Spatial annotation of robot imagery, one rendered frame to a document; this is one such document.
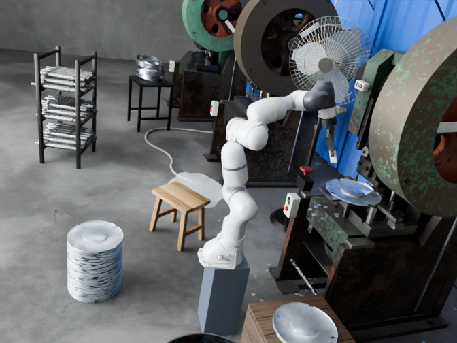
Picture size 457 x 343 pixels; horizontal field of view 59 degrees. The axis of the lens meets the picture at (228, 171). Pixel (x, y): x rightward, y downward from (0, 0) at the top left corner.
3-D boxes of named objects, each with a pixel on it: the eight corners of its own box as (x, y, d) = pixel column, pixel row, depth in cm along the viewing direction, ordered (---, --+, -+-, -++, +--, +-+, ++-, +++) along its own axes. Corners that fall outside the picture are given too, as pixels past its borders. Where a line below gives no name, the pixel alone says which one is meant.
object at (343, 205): (326, 221, 210) (332, 199, 204) (313, 207, 222) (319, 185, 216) (365, 219, 219) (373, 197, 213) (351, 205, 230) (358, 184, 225)
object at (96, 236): (90, 260, 202) (90, 259, 202) (55, 235, 216) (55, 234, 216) (134, 237, 225) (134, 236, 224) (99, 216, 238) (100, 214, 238)
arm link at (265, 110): (229, 101, 171) (252, 111, 159) (262, 94, 180) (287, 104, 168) (228, 143, 180) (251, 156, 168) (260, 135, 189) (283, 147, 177)
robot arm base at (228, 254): (201, 270, 191) (205, 246, 185) (195, 246, 207) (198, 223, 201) (246, 269, 197) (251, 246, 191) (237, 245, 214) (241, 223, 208)
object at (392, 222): (394, 230, 202) (400, 212, 197) (373, 211, 216) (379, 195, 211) (403, 229, 204) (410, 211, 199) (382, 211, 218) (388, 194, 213)
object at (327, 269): (339, 290, 216) (339, 289, 216) (302, 241, 252) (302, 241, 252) (402, 282, 230) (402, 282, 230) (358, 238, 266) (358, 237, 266)
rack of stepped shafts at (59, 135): (84, 170, 357) (84, 61, 317) (32, 162, 356) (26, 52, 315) (100, 151, 396) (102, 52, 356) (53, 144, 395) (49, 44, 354)
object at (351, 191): (392, 205, 209) (392, 204, 209) (345, 207, 199) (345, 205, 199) (360, 179, 234) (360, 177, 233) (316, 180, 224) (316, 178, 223)
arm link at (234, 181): (227, 173, 173) (212, 156, 188) (234, 219, 186) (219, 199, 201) (251, 166, 176) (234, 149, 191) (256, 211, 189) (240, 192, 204)
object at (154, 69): (137, 132, 455) (141, 61, 421) (125, 118, 489) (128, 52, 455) (170, 131, 475) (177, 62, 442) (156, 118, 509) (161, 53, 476)
